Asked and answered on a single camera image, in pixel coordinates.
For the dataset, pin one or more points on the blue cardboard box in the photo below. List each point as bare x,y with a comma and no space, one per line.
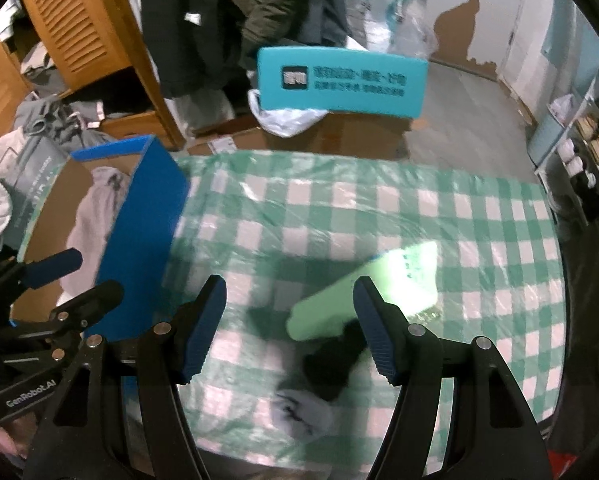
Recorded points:
139,210

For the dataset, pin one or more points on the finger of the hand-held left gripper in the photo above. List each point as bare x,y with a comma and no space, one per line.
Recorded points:
54,264
92,300

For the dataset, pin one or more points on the white shoe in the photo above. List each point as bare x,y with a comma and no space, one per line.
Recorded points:
574,165
567,150

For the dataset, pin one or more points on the black sock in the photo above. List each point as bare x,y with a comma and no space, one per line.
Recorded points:
329,365

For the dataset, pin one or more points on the teal box with text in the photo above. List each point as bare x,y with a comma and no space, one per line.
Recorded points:
339,62

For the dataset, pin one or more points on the black hanging jacket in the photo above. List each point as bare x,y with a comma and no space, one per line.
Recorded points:
179,25

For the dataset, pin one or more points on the grey sock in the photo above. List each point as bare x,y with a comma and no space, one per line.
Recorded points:
304,415

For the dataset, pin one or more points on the clear plastic bag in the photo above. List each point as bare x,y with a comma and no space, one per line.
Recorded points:
399,25

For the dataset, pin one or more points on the flat brown cardboard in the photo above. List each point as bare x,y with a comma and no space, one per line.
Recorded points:
354,135

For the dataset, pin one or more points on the white cloth bundle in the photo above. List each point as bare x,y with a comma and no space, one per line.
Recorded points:
199,110

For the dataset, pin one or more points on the wooden louvred wardrobe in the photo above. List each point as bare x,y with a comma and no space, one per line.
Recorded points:
79,10

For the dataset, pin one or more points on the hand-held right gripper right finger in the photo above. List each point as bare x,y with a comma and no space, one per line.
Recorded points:
374,332

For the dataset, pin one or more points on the light green soft pouch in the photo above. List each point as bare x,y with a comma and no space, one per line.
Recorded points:
329,310

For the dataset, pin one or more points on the dark olive hanging jacket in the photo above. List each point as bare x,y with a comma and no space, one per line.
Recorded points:
279,0

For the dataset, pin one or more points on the green checked tablecloth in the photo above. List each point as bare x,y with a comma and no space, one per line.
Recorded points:
329,210

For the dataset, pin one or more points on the light grey garment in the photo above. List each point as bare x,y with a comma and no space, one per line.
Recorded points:
94,220

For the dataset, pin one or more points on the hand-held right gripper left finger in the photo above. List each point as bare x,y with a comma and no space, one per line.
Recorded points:
204,332

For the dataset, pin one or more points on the beige shoe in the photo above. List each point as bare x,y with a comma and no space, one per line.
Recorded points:
598,146
587,124

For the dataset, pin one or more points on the grey clothing pile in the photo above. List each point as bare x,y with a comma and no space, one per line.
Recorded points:
54,120

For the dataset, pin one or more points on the small white bag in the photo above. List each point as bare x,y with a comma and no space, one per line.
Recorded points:
562,109

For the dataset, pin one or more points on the white plastic bag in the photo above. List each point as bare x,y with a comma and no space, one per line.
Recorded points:
284,120

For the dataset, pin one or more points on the white shoe rack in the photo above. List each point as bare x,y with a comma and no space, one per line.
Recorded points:
589,185

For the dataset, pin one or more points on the dark grey carton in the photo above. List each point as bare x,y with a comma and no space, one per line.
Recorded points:
34,180

